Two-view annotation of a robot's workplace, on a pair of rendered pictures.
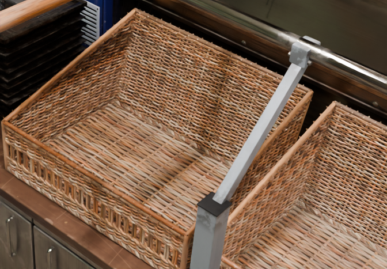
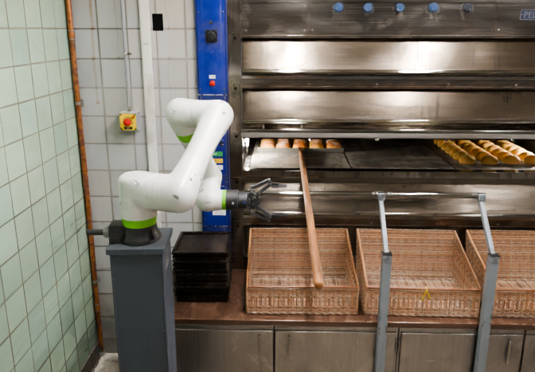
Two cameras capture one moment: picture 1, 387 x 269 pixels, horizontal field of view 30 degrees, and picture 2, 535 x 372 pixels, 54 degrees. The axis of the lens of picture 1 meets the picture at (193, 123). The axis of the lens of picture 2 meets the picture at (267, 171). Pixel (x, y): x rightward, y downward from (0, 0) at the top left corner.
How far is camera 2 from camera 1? 174 cm
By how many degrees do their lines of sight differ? 36
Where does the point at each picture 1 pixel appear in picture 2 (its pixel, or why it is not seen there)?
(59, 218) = (290, 318)
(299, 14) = (332, 200)
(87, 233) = (306, 317)
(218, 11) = (345, 193)
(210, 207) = (387, 254)
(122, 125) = (266, 282)
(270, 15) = (320, 205)
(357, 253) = (392, 281)
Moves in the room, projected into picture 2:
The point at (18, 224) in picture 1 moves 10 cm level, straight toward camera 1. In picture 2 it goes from (263, 336) to (279, 344)
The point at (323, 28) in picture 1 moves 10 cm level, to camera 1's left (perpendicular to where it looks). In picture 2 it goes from (344, 201) to (329, 205)
